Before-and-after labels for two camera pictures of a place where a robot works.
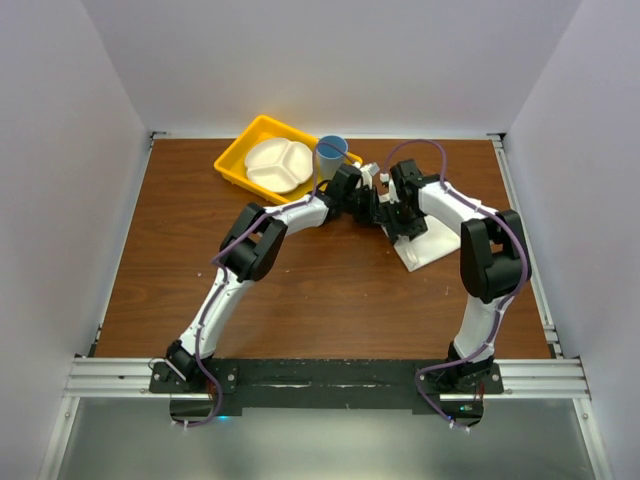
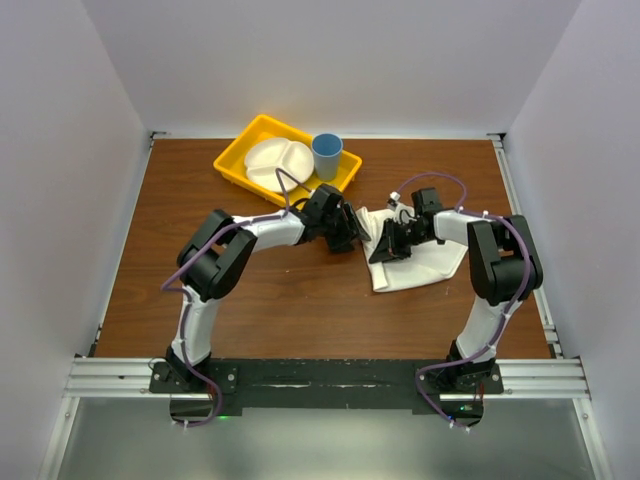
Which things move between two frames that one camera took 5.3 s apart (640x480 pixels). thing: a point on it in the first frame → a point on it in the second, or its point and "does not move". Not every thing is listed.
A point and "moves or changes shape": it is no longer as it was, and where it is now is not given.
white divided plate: [279, 166] does not move
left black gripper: [372, 214] → [350, 229]
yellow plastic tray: [232, 162] does not move
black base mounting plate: [335, 385] does not move
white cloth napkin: [439, 240] moves or changes shape
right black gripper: [417, 228] → [389, 248]
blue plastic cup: [329, 158] does not move
